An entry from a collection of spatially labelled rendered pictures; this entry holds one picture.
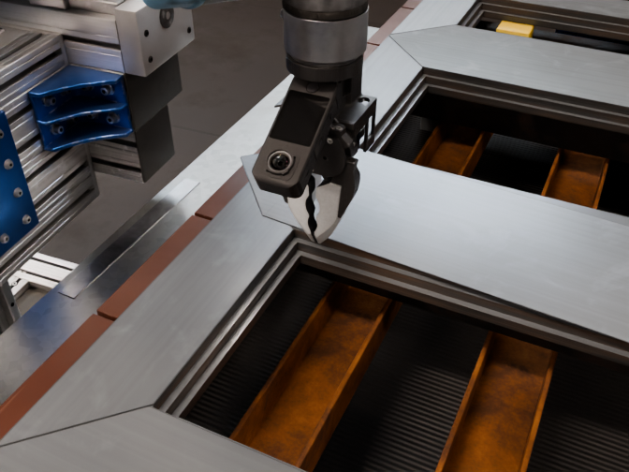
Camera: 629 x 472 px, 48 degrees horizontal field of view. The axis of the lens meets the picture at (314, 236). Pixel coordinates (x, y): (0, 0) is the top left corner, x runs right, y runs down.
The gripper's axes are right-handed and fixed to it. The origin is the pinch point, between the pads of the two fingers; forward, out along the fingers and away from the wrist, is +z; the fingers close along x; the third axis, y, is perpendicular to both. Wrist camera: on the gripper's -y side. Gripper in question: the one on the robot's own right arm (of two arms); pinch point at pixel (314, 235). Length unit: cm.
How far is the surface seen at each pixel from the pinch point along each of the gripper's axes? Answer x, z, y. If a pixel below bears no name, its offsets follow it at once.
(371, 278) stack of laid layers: -6.8, 3.2, -0.3
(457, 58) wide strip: -1, 1, 51
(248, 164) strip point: 13.8, 0.6, 9.9
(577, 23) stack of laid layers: -15, 3, 78
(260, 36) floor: 131, 85, 217
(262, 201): 8.4, 0.6, 3.8
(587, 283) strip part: -27.5, 0.7, 5.8
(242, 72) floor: 120, 85, 182
